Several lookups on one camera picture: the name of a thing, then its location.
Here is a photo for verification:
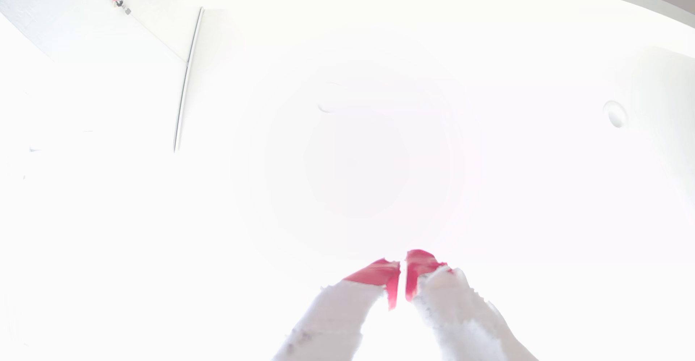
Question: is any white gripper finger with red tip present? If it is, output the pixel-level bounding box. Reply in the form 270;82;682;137
273;258;401;361
405;249;539;361

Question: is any round white ceiling fixture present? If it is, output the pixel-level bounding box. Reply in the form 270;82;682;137
602;100;629;130

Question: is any long metal ceiling rail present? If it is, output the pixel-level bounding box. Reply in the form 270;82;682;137
173;7;205;154

